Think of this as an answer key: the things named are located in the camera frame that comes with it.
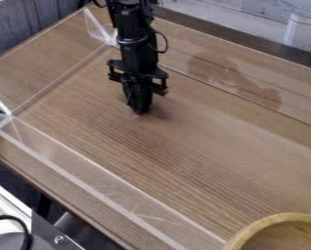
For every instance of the brown wooden bowl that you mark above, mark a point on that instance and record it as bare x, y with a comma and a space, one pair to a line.
279, 232

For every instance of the clear acrylic table barrier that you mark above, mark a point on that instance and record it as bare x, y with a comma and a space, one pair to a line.
177, 178

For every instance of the grey metal bracket with screw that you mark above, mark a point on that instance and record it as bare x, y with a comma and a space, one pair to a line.
47, 238

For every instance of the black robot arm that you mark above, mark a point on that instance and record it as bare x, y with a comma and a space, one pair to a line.
137, 70

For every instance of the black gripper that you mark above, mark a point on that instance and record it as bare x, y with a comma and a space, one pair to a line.
139, 96

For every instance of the white container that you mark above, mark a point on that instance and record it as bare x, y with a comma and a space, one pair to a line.
297, 32

